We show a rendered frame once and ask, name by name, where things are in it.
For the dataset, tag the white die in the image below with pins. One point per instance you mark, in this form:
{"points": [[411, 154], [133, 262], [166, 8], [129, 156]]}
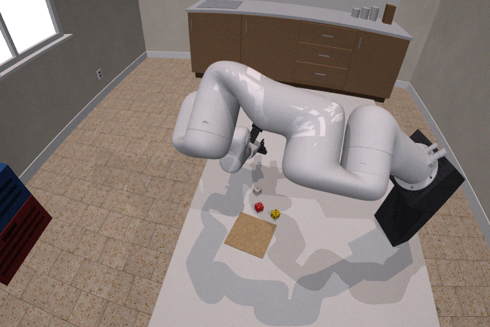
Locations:
{"points": [[257, 190]]}

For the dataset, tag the red die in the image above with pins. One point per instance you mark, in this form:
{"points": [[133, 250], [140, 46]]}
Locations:
{"points": [[259, 207]]}

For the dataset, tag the brown mat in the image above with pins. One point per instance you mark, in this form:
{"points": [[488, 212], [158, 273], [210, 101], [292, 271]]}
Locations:
{"points": [[251, 235]]}

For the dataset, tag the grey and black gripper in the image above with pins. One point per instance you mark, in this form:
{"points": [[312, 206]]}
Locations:
{"points": [[257, 147]]}

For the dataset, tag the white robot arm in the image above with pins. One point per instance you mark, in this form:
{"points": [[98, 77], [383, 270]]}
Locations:
{"points": [[374, 145]]}

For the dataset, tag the yellow die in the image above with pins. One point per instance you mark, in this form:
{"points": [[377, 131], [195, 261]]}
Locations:
{"points": [[275, 214]]}

